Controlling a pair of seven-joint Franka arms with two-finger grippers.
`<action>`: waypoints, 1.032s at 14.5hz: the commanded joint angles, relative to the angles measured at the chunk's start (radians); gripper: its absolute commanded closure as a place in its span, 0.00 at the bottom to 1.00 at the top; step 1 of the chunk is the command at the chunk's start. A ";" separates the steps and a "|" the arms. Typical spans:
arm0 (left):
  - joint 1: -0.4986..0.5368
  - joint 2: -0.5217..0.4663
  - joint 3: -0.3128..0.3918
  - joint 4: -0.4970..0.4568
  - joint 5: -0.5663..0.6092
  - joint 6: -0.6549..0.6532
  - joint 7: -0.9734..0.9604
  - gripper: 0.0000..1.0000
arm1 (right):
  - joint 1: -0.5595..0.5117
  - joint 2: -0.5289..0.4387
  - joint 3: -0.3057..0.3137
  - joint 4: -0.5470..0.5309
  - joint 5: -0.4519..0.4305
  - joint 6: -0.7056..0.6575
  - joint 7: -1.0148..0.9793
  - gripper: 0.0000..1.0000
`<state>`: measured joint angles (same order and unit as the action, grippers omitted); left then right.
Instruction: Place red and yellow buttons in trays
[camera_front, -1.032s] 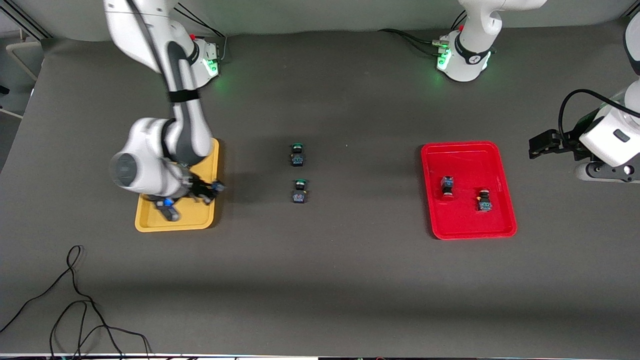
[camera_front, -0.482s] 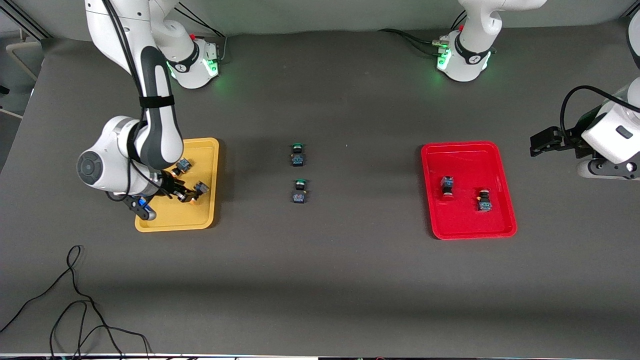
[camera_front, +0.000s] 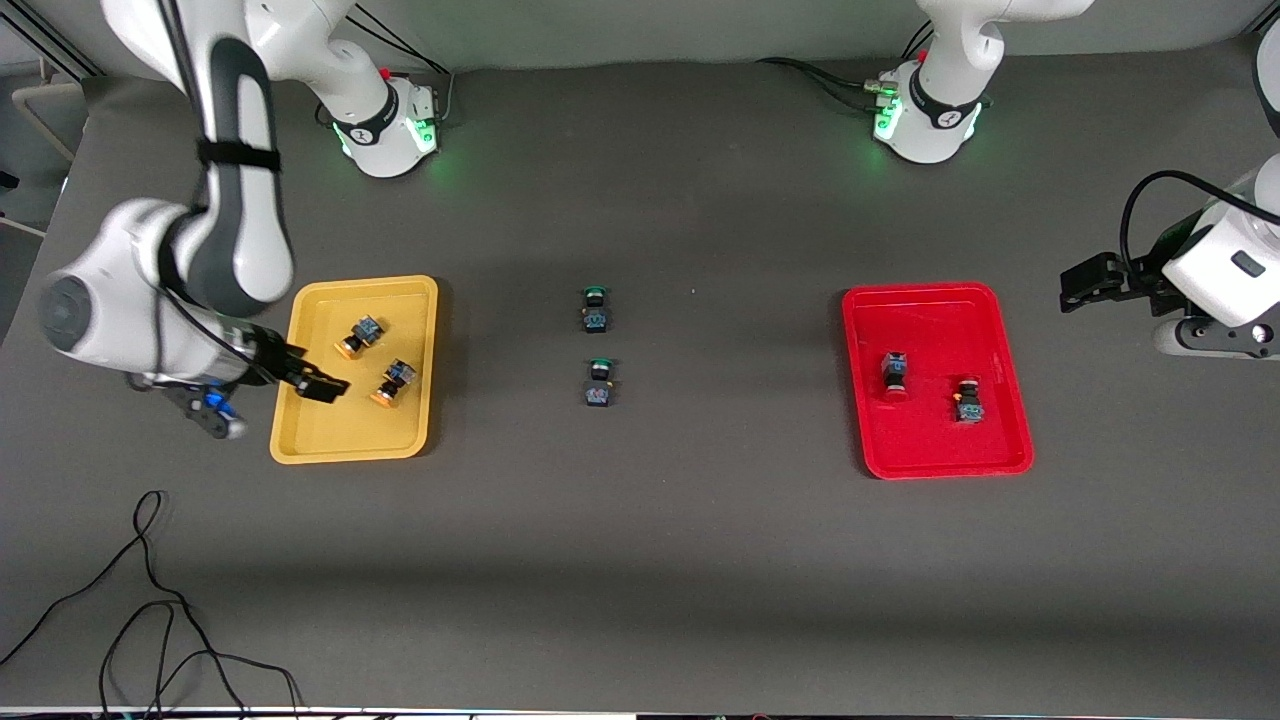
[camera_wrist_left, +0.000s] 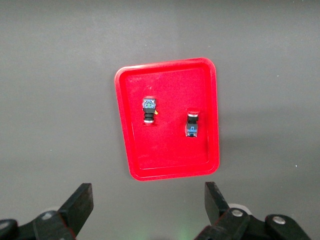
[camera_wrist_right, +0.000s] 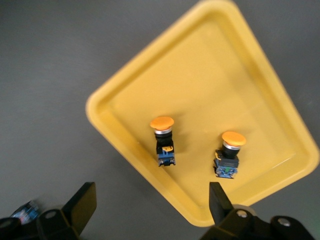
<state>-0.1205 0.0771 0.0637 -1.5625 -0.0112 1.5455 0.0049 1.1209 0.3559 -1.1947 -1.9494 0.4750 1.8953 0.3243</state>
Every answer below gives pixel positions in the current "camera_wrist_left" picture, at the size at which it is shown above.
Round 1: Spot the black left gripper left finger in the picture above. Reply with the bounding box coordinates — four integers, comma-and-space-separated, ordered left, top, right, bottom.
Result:
57, 182, 95, 239

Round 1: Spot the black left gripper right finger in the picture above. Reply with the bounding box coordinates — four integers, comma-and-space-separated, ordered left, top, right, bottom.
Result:
204, 181, 231, 226

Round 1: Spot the red push button blue body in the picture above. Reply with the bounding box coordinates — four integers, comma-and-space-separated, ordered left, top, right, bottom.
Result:
184, 107, 201, 138

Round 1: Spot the red push button yellow tag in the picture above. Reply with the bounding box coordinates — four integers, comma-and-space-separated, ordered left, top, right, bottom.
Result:
141, 97, 160, 127

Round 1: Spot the red plastic tray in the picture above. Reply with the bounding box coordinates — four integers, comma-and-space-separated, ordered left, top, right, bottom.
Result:
114, 57, 221, 182

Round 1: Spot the dark grey table cloth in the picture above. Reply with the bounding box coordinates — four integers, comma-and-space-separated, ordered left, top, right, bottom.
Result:
0, 0, 320, 240

